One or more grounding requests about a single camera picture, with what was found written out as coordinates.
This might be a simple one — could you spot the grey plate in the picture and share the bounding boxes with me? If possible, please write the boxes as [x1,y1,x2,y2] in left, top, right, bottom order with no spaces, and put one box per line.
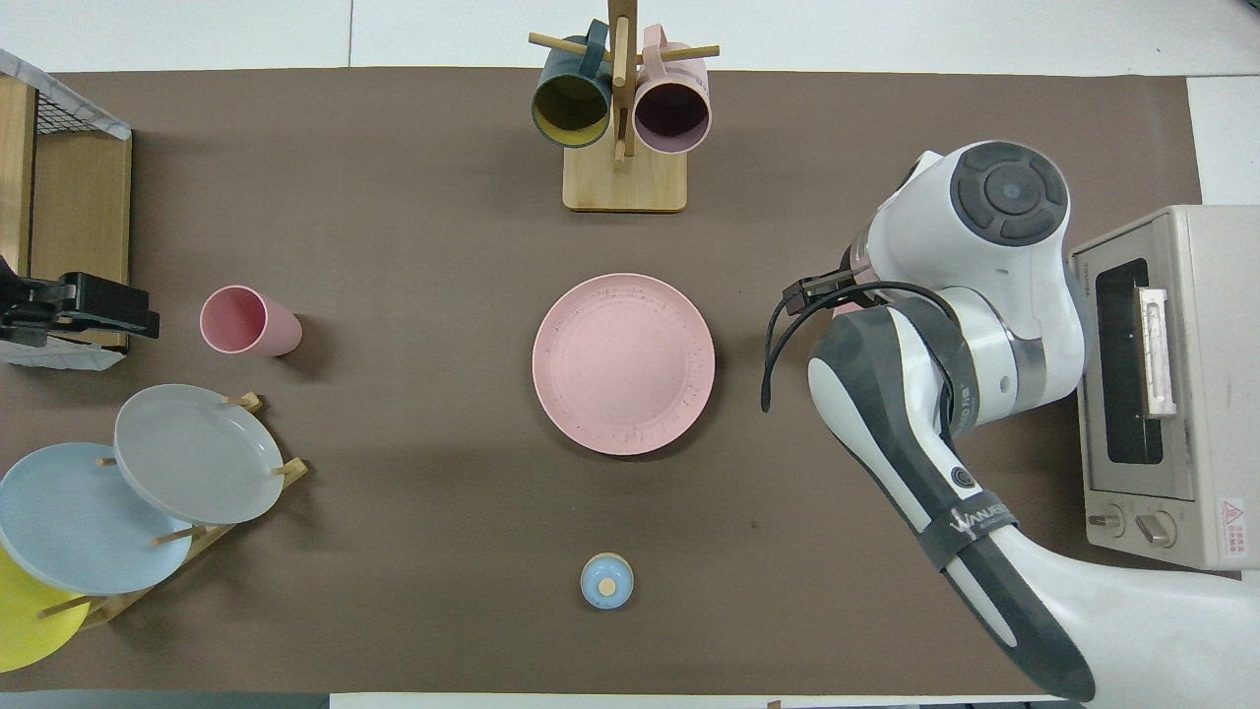
[113,384,286,526]

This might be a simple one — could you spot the beige toaster oven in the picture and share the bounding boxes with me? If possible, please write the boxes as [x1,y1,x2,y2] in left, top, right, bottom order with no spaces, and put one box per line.
[1069,205,1260,573]

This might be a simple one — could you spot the yellow plate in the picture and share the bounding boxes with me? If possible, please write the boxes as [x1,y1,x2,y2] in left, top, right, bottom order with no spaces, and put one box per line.
[0,545,93,675]

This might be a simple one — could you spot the dark teal mug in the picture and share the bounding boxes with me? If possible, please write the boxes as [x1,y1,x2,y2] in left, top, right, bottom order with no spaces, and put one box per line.
[532,20,615,150]

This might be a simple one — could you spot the wooden plate rack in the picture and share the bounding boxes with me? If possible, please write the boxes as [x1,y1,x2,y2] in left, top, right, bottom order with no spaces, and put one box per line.
[39,392,309,631]

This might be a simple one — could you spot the wooden mug tree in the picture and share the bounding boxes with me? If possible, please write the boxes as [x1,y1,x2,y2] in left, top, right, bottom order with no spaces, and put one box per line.
[528,0,721,214]

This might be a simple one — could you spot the wooden wire storage rack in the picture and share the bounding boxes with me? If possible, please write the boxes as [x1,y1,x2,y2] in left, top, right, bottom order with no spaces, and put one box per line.
[0,48,134,371]

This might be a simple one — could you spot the pink mug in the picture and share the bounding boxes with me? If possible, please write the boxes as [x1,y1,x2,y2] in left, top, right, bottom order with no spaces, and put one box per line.
[633,25,712,156]

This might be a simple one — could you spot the pink plate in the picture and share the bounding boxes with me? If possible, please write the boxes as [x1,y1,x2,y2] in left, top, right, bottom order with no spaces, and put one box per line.
[533,274,717,457]

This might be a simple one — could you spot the black cable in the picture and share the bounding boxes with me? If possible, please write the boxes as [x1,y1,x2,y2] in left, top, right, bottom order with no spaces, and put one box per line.
[761,270,964,415]

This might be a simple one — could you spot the light blue plate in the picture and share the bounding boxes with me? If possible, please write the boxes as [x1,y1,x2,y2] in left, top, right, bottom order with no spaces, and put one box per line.
[0,443,195,596]

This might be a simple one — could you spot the black stand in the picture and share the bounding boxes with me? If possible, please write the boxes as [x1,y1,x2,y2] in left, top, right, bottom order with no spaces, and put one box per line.
[0,256,160,349]

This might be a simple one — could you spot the pink cup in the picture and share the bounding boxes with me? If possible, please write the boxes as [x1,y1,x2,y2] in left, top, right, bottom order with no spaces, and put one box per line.
[200,286,303,357]

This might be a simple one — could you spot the small blue jar cork lid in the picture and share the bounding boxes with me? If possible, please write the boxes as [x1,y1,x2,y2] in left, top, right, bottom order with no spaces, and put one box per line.
[580,552,635,612]

